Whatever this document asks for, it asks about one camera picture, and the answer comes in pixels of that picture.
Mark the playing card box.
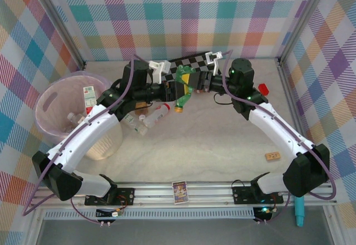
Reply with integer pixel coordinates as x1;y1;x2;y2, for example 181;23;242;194
171;180;190;205

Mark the turquoise plastic tube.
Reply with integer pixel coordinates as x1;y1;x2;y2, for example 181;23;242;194
294;196;305;227

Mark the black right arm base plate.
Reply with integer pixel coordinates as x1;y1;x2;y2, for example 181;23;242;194
231;185;285;205

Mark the pink plastic bin liner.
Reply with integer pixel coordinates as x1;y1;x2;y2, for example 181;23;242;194
34;71;112;145

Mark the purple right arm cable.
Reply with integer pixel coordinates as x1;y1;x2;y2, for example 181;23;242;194
221;49;339;201

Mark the aluminium frame post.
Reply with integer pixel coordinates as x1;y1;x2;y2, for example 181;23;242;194
33;0;87;73
276;0;333;66

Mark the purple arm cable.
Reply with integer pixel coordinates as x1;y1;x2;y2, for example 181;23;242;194
21;54;152;217
221;49;339;201

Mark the black grey chessboard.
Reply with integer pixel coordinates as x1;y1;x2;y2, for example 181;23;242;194
164;51;223;90

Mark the clear plastic bag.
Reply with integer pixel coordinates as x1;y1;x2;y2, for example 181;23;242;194
66;112;87;126

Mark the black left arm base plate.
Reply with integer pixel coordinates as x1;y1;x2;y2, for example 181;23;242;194
84;187;136;207

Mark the small wooden tile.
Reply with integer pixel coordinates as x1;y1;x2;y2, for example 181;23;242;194
264;151;280;162

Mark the white bottle red cap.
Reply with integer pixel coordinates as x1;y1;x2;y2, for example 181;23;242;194
142;102;171;129

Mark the small black controller board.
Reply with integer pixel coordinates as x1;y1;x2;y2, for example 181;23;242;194
96;208;125;218
253;206;275;218

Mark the aluminium front rail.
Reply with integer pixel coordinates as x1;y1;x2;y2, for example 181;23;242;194
29;180;344;209

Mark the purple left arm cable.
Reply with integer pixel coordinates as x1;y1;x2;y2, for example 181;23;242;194
21;54;152;217

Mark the cream plastic waste bin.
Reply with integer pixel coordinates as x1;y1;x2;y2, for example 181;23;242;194
34;71;123;161

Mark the green plastic bottle yellow cap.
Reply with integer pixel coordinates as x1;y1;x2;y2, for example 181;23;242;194
174;64;195;114

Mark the white slotted cable duct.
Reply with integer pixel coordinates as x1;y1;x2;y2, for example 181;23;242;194
43;207;255;221

